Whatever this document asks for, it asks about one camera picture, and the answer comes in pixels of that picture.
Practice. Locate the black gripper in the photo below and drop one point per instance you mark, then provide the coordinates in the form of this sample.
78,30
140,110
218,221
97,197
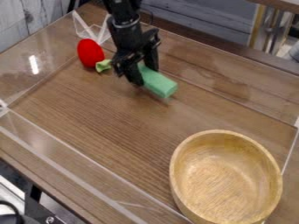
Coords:
136,45

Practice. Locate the green rectangular block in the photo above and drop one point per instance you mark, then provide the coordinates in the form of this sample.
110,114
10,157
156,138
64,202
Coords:
156,82

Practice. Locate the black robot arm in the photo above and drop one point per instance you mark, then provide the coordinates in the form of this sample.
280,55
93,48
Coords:
124,10

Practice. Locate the wooden brown bowl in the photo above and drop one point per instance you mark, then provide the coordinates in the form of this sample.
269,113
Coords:
224,178

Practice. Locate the red plush strawberry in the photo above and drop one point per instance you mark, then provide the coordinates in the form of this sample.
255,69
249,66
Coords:
90,55

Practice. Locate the clear acrylic corner bracket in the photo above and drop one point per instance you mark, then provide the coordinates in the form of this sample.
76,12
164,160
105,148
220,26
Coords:
96,32

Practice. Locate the gold metal chair frame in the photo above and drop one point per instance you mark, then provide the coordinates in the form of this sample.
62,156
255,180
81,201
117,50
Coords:
269,29

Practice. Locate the clear acrylic front wall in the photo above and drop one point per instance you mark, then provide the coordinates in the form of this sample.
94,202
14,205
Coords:
86,188

